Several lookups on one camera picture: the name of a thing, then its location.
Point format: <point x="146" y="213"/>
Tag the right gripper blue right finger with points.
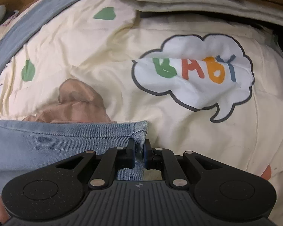
<point x="166" y="162"/>

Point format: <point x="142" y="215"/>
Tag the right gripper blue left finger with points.
<point x="107" y="165"/>

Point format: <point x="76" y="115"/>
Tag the light blue denim pants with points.
<point x="26" y="146"/>

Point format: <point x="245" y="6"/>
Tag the cream bear print bedsheet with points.
<point x="202" y="84"/>

